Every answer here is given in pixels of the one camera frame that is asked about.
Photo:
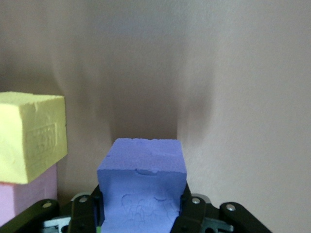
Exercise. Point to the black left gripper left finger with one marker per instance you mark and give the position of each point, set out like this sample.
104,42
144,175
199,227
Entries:
85,213

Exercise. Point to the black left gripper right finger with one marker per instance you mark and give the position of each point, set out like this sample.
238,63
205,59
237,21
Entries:
192,213

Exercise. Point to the pink foam cube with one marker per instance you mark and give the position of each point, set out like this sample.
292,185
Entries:
34,191

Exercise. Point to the purple foam cube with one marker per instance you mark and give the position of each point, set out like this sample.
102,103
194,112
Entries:
141,184

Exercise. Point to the yellow foam cube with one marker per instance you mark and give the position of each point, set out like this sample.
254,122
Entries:
29,136

